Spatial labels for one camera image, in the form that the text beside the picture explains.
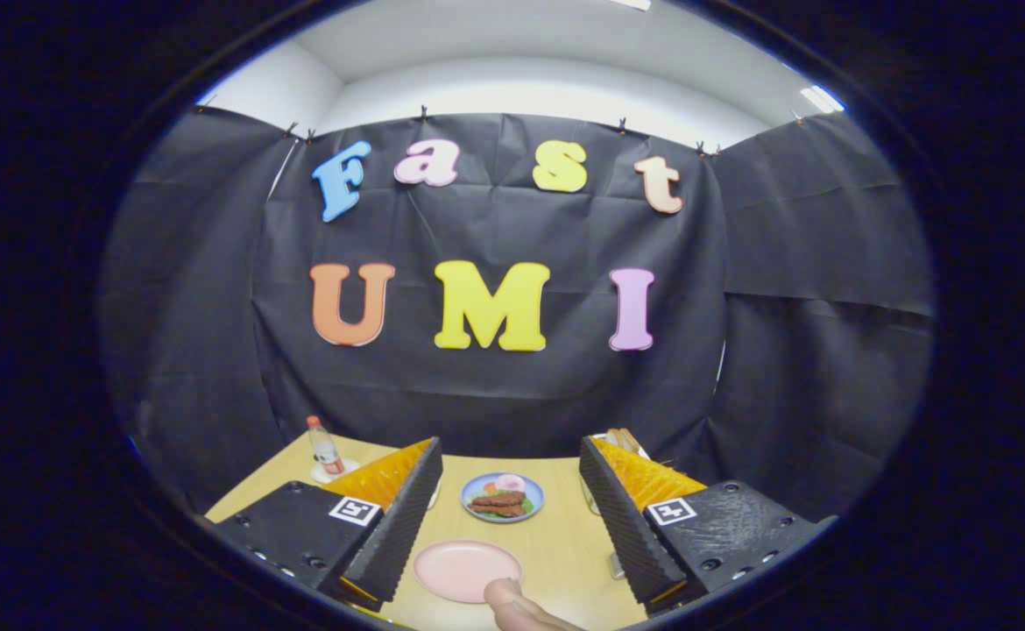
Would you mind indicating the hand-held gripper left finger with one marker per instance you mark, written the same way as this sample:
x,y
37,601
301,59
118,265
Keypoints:
x,y
403,521

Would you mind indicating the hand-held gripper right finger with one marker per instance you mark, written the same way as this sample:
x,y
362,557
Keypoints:
x,y
622,526

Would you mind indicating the white toaster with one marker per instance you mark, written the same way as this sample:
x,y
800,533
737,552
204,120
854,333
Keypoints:
x,y
590,498

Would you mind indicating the pink plate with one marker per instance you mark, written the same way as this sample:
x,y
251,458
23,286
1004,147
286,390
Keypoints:
x,y
455,570

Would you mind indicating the white square coaster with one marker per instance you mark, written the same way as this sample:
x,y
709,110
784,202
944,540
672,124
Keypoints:
x,y
350,467

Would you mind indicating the blue plate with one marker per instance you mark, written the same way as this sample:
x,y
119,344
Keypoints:
x,y
473,486

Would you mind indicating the toast slice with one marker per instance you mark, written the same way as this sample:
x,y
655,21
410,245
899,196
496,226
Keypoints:
x,y
631,443
613,438

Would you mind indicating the brown grilled meat piece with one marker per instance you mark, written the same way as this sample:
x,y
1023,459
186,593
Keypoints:
x,y
495,509
502,498

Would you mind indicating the green lettuce leaf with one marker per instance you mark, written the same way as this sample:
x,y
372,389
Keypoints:
x,y
526,506

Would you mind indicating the clear bottle with red label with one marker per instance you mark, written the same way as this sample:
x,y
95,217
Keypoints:
x,y
326,451

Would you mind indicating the pink ham slice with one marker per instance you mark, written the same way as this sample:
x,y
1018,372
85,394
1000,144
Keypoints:
x,y
510,483

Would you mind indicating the row of black cloth clips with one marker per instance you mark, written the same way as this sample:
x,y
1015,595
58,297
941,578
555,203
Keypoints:
x,y
423,113

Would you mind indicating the ceiling light panel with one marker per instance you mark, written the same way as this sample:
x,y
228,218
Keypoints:
x,y
822,98
631,3

